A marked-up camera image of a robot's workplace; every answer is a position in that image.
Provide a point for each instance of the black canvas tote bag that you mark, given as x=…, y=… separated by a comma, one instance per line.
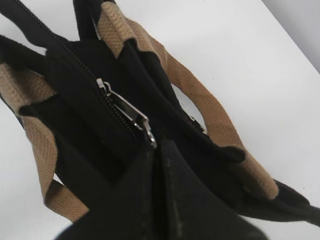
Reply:
x=96, y=146

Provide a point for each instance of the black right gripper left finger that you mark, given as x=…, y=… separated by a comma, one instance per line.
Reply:
x=127, y=213

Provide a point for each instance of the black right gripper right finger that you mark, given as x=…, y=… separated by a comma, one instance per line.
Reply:
x=193, y=211

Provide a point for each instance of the tan rear bag handle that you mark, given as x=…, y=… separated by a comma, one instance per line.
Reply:
x=21, y=88

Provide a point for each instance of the tan bag handle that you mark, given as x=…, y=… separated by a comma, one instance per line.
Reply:
x=116, y=30
x=21, y=88

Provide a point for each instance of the silver zipper pull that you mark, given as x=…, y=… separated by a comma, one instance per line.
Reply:
x=126, y=109

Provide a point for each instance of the tan front bag handle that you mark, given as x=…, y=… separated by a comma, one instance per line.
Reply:
x=116, y=30

